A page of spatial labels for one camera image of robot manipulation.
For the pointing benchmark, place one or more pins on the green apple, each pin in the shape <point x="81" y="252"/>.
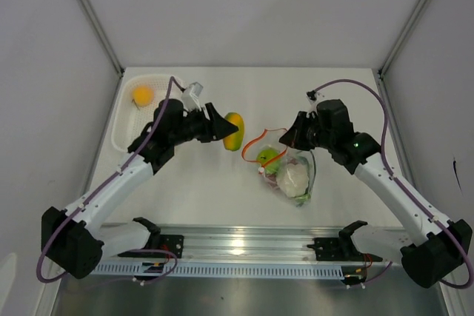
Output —
<point x="268" y="159"/>

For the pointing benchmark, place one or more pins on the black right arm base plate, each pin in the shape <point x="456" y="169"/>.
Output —
<point x="338" y="249"/>

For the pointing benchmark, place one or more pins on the orange round fruit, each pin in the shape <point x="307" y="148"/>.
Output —
<point x="143" y="96"/>

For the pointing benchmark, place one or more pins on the left aluminium corner post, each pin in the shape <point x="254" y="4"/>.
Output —
<point x="96" y="26"/>

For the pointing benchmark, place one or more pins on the red grape bunch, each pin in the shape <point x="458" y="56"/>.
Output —
<point x="271" y="181"/>

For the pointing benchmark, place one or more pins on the aluminium corner post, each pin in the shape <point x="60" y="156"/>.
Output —
<point x="410" y="24"/>
<point x="96" y="26"/>

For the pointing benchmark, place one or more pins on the green scallion stalks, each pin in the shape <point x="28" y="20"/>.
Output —
<point x="308" y="160"/>

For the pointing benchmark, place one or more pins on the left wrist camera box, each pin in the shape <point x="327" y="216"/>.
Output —
<point x="190" y="97"/>

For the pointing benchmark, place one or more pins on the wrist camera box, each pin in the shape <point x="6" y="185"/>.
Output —
<point x="190" y="97"/>
<point x="314" y="97"/>

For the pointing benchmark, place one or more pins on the right aluminium corner post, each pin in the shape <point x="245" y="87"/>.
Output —
<point x="410" y="24"/>

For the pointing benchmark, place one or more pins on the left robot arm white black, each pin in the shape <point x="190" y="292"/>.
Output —
<point x="74" y="238"/>

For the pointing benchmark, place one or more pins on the white cauliflower with green leaves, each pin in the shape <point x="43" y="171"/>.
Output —
<point x="292" y="180"/>

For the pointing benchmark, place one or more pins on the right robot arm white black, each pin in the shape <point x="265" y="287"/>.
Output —
<point x="436" y="244"/>

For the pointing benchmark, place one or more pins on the white perforated plastic basket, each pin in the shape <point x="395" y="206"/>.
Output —
<point x="130" y="119"/>

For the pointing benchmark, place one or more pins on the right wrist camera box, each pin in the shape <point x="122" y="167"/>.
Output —
<point x="314" y="97"/>

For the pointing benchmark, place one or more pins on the white slotted cable duct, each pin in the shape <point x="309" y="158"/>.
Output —
<point x="220" y="270"/>

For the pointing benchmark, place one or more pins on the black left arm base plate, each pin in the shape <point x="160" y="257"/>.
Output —
<point x="174" y="245"/>

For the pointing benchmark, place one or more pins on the clear zip bag orange zipper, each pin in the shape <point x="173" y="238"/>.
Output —
<point x="269" y="139"/>

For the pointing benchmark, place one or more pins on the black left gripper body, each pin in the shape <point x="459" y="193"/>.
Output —
<point x="195" y="126"/>

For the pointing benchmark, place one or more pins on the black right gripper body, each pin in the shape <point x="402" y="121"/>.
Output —
<point x="321" y="138"/>

